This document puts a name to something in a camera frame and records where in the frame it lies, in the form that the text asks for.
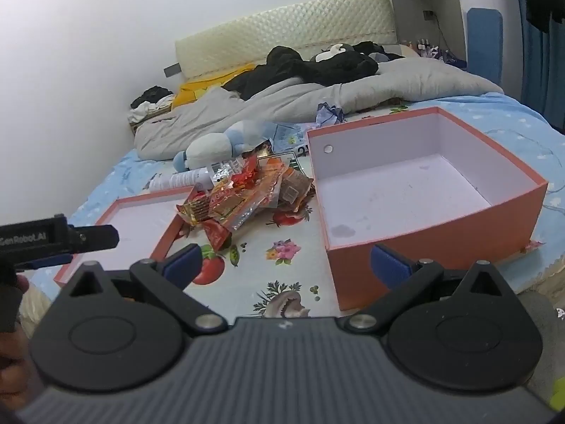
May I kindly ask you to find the blue curtain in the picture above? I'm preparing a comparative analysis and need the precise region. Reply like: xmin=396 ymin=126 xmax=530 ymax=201
xmin=519 ymin=0 xmax=564 ymax=133

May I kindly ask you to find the black clothes pile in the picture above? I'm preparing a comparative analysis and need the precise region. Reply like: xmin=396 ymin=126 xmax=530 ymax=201
xmin=222 ymin=41 xmax=402 ymax=101

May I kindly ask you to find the red foil snack packet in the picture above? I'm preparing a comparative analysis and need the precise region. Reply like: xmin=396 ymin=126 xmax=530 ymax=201
xmin=231 ymin=156 xmax=258 ymax=192

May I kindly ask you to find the blue padded board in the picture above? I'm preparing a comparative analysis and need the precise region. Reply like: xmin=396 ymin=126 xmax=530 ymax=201
xmin=466 ymin=8 xmax=504 ymax=85

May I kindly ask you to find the white blue plush toy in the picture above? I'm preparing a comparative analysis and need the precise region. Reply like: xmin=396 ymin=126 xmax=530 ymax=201
xmin=172 ymin=120 xmax=272 ymax=172

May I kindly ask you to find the folded clothes stack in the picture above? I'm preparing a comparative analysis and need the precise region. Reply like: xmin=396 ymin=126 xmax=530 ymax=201
xmin=127 ymin=85 xmax=175 ymax=133

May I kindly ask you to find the yellow pillow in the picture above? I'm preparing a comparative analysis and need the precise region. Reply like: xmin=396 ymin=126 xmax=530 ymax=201
xmin=171 ymin=63 xmax=256 ymax=109

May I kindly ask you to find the white spray bottle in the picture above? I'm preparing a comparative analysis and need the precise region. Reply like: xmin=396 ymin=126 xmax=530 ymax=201
xmin=148 ymin=167 xmax=214 ymax=192

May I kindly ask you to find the pink box lid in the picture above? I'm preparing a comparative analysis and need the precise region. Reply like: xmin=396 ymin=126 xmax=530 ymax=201
xmin=54 ymin=187 xmax=194 ymax=286

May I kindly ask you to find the cream quilted headboard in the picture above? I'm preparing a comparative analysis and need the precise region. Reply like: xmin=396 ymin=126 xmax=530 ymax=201
xmin=175 ymin=0 xmax=398 ymax=80

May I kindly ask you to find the small dark red packet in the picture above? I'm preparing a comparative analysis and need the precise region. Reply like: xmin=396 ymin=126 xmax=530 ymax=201
xmin=201 ymin=219 xmax=232 ymax=252

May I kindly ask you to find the white red-label snack packet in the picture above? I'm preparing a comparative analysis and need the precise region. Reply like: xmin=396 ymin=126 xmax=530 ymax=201
xmin=207 ymin=157 xmax=245 ymax=186

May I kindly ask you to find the orange clear snack packet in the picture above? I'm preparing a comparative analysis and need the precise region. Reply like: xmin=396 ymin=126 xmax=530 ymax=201
xmin=210 ymin=155 xmax=287 ymax=232

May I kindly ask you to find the pink cardboard box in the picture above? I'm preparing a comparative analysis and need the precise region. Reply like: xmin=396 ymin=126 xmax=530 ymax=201
xmin=308 ymin=107 xmax=547 ymax=310

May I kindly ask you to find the orange brown snack packet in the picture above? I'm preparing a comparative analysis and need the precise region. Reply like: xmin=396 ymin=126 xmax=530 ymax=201
xmin=277 ymin=167 xmax=313 ymax=212

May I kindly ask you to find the person's left hand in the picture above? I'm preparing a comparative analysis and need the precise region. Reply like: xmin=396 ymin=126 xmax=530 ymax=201
xmin=0 ymin=275 xmax=37 ymax=412

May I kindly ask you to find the grey duvet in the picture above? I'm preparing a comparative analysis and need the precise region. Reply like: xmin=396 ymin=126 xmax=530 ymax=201
xmin=134 ymin=58 xmax=504 ymax=160

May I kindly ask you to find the brown red-edged snack packet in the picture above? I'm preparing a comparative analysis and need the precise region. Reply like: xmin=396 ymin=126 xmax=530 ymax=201
xmin=176 ymin=193 xmax=211 ymax=226

